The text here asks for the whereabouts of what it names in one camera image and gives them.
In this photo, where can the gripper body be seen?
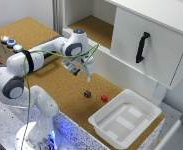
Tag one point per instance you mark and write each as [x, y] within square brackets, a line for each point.
[80, 65]

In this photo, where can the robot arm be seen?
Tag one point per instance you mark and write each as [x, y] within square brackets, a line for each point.
[41, 60]

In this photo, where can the purple block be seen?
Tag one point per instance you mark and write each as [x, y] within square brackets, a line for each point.
[87, 94]

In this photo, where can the pink block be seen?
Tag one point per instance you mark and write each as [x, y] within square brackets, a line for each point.
[104, 98]

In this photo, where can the white plastic box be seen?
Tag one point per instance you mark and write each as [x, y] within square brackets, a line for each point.
[124, 119]

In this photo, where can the white cabinet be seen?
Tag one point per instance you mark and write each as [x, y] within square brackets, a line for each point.
[131, 40]

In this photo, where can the green button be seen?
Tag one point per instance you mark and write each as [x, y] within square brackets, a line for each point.
[18, 48]

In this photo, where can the white sliding door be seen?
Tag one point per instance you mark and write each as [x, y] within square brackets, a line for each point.
[147, 46]

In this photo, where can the blue button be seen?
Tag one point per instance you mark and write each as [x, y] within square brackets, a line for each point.
[11, 42]

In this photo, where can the red button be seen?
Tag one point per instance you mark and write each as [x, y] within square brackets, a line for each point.
[4, 39]

